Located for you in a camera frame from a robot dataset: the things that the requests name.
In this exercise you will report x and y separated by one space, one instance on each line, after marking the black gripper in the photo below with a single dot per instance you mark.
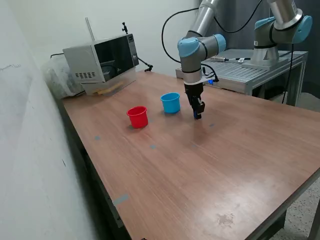
193 90

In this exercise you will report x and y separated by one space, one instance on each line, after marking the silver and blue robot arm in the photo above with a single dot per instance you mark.
191 67

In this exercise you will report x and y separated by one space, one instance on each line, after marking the aluminium robot base table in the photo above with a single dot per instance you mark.
250 75

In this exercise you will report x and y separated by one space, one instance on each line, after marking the blue plastic cup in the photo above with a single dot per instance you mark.
171 105

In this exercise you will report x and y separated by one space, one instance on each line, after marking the red plastic cup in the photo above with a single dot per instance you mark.
137 120

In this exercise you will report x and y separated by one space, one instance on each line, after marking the aluminium robot mounting plate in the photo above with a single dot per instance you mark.
260 67

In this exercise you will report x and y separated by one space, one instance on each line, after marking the dark grey curtain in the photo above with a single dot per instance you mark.
237 42

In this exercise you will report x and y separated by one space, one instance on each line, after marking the clear acrylic stand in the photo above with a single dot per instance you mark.
125 77

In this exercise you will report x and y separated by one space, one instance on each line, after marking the wooden sticks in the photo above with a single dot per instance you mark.
102 92

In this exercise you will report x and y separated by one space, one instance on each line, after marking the long grey-blue tape strip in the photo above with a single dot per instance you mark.
120 199

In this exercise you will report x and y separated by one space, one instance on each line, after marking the silver microwave oven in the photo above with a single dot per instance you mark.
82 60

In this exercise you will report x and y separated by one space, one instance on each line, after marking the thin white rod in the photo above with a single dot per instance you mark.
90 28

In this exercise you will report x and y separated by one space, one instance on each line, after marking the clear plastic storage box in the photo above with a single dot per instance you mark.
60 80

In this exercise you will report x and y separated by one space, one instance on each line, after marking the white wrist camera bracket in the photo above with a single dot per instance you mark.
209 80

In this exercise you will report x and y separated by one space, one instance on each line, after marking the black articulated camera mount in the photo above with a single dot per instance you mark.
149 67

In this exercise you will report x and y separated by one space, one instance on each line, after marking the grey metal table frame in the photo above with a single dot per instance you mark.
273 225

